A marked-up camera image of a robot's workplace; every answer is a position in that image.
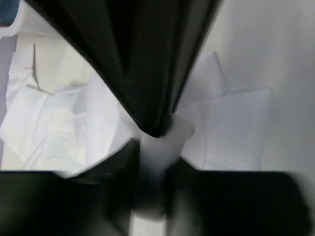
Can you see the white plastic basket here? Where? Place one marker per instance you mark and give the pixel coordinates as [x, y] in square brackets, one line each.
[28, 20]

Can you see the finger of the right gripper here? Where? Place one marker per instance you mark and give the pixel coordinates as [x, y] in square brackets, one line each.
[125, 42]
[188, 22]

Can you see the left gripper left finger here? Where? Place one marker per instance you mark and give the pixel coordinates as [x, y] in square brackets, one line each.
[97, 202]

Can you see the colourful patchwork shirt in basket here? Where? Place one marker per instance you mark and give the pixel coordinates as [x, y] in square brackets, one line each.
[8, 12]

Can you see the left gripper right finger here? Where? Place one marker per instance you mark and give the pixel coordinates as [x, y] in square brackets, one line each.
[232, 203]

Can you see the white long sleeve shirt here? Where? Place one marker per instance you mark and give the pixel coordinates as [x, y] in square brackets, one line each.
[58, 136]

